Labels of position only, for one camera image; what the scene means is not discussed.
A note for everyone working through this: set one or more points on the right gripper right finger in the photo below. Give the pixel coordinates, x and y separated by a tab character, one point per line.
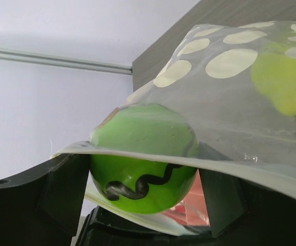
261	211

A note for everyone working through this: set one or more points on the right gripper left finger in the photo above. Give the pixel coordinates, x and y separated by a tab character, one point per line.
42	205

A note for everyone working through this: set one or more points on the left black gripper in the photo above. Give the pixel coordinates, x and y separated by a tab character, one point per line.
102	227

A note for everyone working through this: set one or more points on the yellow-green fake fruit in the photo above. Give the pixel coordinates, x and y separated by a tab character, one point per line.
139	185

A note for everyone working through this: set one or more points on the clear polka dot zip bag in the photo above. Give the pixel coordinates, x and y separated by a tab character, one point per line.
208	82

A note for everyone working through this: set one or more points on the yellow-green fake pear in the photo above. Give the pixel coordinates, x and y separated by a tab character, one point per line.
274	76

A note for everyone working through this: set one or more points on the pink divided organizer tray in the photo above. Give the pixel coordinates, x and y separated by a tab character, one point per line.
191	210

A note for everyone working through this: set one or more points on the left aluminium frame post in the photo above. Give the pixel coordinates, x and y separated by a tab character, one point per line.
64	62

